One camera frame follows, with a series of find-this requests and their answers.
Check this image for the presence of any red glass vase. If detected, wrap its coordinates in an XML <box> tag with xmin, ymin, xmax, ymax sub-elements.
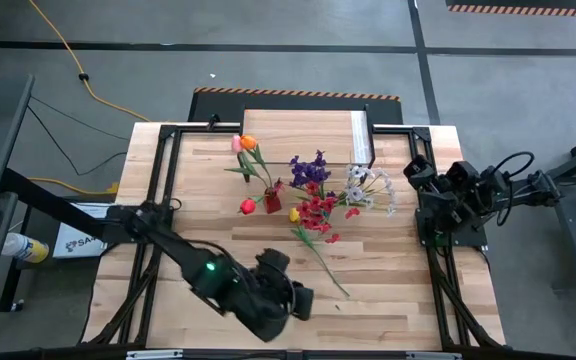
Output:
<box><xmin>262</xmin><ymin>188</ymin><xmax>284</xmax><ymax>215</ymax></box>

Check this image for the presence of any yellow extension cable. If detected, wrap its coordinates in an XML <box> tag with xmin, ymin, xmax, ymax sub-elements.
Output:
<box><xmin>26</xmin><ymin>0</ymin><xmax>152</xmax><ymax>197</ymax></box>

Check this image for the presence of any white artificial flower bunch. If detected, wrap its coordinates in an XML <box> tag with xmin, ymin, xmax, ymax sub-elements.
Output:
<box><xmin>341</xmin><ymin>163</ymin><xmax>399</xmax><ymax>218</ymax></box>

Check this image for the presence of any purple artificial flower bunch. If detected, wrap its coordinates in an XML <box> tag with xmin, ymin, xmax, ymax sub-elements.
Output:
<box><xmin>287</xmin><ymin>148</ymin><xmax>334</xmax><ymax>191</ymax></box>

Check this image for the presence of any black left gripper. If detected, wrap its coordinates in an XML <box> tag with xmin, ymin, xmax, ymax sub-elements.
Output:
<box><xmin>237</xmin><ymin>248</ymin><xmax>315</xmax><ymax>344</ymax></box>

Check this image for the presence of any red artificial tulip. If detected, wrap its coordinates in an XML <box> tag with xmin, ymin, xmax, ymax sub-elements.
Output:
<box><xmin>237</xmin><ymin>194</ymin><xmax>269</xmax><ymax>217</ymax></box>

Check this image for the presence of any black hazard-striped floor mat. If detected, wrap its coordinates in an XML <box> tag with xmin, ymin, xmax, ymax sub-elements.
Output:
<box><xmin>187</xmin><ymin>86</ymin><xmax>404</xmax><ymax>126</ymax></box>
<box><xmin>445</xmin><ymin>0</ymin><xmax>576</xmax><ymax>19</ymax></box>

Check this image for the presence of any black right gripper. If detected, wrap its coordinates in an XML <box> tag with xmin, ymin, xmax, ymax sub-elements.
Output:
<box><xmin>403</xmin><ymin>155</ymin><xmax>484</xmax><ymax>232</ymax></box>

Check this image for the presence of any orange artificial tulip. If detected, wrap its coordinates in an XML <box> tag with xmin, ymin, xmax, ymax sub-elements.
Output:
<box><xmin>240</xmin><ymin>133</ymin><xmax>275</xmax><ymax>194</ymax></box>

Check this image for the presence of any white printed box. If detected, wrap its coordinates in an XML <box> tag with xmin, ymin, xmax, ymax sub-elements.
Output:
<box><xmin>51</xmin><ymin>201</ymin><xmax>114</xmax><ymax>260</ymax></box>

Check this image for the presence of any plastic bottle yellow label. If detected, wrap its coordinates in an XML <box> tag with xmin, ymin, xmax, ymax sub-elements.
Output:
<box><xmin>0</xmin><ymin>232</ymin><xmax>50</xmax><ymax>265</ymax></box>

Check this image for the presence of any yellow artificial tulip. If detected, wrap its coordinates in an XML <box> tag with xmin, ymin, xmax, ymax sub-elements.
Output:
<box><xmin>287</xmin><ymin>206</ymin><xmax>352</xmax><ymax>299</ymax></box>

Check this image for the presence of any thin black floor cable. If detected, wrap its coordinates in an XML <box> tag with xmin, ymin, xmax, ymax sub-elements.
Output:
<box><xmin>26</xmin><ymin>94</ymin><xmax>130</xmax><ymax>177</ymax></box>

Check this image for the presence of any dark grey metal stand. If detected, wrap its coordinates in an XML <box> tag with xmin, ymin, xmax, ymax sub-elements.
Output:
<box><xmin>0</xmin><ymin>167</ymin><xmax>119</xmax><ymax>314</ymax></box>
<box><xmin>542</xmin><ymin>127</ymin><xmax>576</xmax><ymax>294</ymax></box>

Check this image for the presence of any black aluminium rig frame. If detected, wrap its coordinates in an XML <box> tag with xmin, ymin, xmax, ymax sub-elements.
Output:
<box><xmin>80</xmin><ymin>121</ymin><xmax>508</xmax><ymax>360</ymax></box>

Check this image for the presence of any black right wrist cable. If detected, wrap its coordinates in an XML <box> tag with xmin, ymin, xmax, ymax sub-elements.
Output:
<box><xmin>492</xmin><ymin>151</ymin><xmax>537</xmax><ymax>227</ymax></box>

